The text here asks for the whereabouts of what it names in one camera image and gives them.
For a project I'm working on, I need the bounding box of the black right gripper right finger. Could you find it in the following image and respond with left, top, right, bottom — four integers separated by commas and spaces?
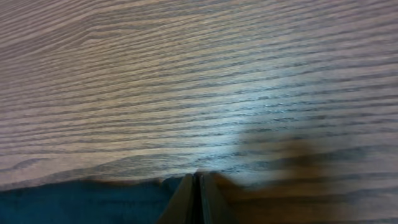
198, 173, 239, 224

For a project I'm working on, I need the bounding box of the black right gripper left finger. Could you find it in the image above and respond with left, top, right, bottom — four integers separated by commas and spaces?
157, 174, 195, 224

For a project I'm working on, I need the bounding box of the black t-shirt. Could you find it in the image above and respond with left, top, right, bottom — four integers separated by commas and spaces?
1, 178, 181, 224

